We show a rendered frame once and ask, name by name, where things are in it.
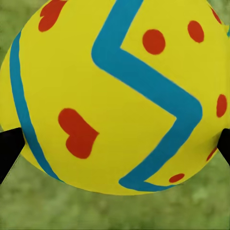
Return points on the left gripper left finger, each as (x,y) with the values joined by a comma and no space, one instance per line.
(11,144)

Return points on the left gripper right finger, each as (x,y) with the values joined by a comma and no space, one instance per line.
(224,144)

